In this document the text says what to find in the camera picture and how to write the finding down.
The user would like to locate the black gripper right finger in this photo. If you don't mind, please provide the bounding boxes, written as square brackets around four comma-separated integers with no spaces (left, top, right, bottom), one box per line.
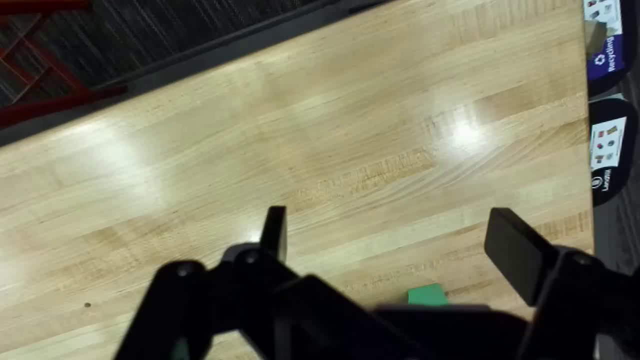
[484,205,640,360]

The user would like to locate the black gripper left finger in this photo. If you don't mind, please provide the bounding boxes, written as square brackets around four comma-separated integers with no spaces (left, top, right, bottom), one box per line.
[117,203,429,360]

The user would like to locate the large green arch block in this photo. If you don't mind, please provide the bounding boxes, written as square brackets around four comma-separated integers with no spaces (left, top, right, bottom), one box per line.
[406,282,449,308]

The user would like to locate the black bin with label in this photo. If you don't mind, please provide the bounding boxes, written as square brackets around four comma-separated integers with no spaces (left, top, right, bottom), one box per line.
[588,97,640,207]
[582,0,636,96]

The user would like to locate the long wooden table black legs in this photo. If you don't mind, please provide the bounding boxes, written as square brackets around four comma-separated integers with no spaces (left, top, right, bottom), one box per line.
[0,0,597,360]

